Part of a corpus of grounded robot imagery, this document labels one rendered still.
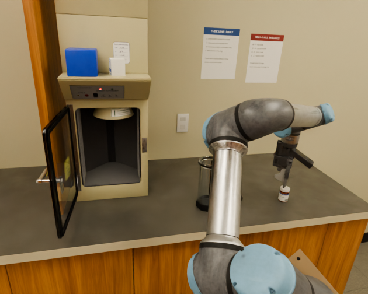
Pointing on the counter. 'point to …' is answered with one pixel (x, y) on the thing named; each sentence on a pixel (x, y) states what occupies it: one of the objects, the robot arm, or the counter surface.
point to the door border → (53, 177)
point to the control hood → (135, 82)
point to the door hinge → (75, 146)
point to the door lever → (43, 177)
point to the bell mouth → (113, 113)
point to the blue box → (82, 62)
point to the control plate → (97, 91)
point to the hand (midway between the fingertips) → (285, 182)
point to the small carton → (117, 66)
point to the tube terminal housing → (124, 23)
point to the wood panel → (44, 56)
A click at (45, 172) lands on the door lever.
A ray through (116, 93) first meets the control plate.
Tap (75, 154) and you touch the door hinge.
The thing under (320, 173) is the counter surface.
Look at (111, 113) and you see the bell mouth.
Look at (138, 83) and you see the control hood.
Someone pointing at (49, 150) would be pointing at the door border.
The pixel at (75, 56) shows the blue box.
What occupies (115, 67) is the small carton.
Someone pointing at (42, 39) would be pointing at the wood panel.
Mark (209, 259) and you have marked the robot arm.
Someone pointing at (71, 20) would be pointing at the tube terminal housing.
